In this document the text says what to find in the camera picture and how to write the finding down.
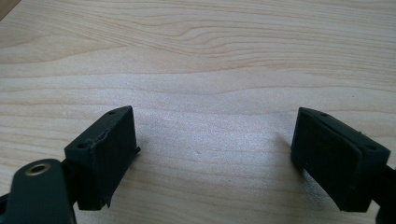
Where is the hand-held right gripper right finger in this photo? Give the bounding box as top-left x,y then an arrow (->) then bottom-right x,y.
290,106 -> 391,214

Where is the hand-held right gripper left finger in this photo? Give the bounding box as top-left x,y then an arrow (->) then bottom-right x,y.
64,105 -> 141,212

